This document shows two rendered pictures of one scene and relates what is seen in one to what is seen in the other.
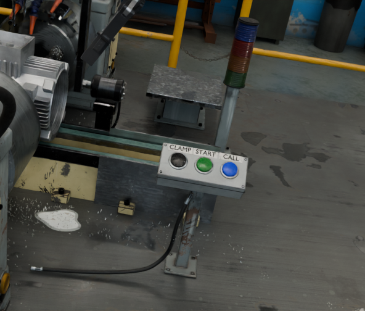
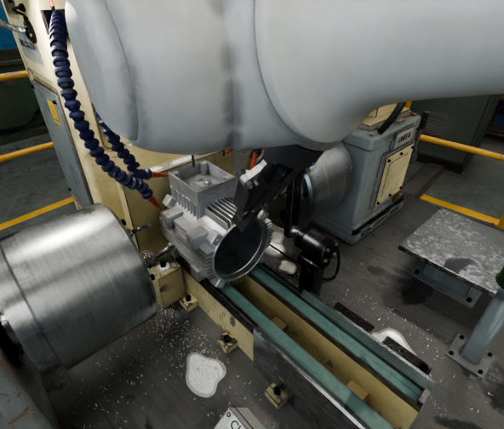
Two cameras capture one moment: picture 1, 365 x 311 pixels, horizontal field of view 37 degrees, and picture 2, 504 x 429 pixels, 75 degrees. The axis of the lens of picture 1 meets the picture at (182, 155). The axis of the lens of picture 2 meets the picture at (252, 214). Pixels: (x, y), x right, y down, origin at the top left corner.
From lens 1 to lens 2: 86 cm
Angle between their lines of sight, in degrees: 43
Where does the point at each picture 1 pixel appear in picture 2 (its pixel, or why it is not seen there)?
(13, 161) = (51, 345)
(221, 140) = (474, 346)
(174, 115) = (437, 276)
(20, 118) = (95, 289)
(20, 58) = (198, 201)
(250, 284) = not seen: outside the picture
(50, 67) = (227, 215)
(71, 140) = (262, 287)
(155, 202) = (306, 411)
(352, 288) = not seen: outside the picture
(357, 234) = not seen: outside the picture
